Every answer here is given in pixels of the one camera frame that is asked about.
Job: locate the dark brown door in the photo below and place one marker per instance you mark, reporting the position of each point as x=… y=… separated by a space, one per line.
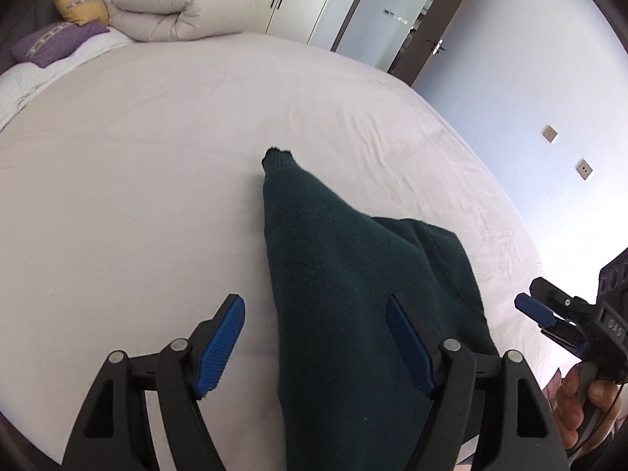
x=441 y=19

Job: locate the person's right hand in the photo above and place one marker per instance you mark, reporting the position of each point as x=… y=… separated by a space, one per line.
x=569 y=407

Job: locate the folded beige duvet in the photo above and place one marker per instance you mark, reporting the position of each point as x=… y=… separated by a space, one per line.
x=171 y=10

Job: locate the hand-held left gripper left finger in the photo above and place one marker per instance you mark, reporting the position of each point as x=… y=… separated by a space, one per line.
x=221 y=348

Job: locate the dark green knit sweater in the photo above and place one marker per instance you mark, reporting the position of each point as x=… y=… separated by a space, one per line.
x=343 y=304

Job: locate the yellow patterned pillow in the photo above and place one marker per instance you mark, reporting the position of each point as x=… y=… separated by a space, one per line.
x=81 y=5

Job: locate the white wardrobe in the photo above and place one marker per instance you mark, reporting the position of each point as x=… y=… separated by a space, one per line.
x=304 y=5

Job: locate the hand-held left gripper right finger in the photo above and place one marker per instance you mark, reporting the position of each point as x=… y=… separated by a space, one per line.
x=409 y=348

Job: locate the bed with white sheet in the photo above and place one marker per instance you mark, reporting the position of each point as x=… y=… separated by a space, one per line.
x=147 y=181

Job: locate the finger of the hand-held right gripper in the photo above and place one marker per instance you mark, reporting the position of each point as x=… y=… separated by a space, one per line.
x=535 y=308
x=564 y=332

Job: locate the purple patterned pillow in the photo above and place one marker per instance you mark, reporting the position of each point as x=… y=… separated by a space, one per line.
x=54 y=44

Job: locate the frosted glass door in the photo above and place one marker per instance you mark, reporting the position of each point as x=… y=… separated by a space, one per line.
x=382 y=14

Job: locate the wall socket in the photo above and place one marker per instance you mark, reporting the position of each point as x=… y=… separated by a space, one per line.
x=585 y=169
x=550 y=133

